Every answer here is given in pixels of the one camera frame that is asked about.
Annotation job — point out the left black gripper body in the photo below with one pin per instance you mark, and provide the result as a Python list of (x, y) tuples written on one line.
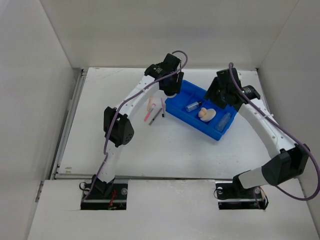
[(174, 84)]

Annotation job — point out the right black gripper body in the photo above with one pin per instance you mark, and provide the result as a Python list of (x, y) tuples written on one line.
[(216, 94)]

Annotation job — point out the pink eyebrow comb brush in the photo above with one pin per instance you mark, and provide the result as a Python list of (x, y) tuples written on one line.
[(163, 107)]

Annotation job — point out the white round powder puff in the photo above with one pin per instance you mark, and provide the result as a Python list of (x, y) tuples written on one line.
[(211, 113)]

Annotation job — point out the blue plastic organizer tray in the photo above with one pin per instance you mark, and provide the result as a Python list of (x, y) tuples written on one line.
[(190, 93)]

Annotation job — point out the orange makeup sponge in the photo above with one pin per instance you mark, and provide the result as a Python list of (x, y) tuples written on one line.
[(203, 111)]

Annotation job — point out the small black-capped clear bottle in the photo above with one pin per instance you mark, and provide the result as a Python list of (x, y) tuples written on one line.
[(193, 106)]

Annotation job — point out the clear plastic bottle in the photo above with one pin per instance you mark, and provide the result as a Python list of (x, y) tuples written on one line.
[(223, 122)]

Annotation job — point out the beige concealer stick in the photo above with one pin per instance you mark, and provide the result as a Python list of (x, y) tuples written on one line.
[(149, 105)]

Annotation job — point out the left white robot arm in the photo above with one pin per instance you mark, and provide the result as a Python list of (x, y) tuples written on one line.
[(117, 122)]

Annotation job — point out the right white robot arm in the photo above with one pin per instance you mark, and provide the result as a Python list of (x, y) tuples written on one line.
[(287, 158)]

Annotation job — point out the pink makeup brush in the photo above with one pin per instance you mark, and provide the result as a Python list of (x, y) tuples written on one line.
[(153, 105)]

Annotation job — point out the checkered eyeliner pen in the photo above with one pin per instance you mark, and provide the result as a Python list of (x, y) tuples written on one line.
[(155, 116)]

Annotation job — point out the aluminium side rail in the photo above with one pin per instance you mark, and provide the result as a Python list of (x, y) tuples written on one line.
[(76, 89)]

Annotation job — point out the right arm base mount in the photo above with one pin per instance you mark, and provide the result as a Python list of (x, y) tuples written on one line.
[(229, 197)]

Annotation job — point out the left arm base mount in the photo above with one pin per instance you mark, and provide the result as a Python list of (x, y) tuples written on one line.
[(115, 198)]

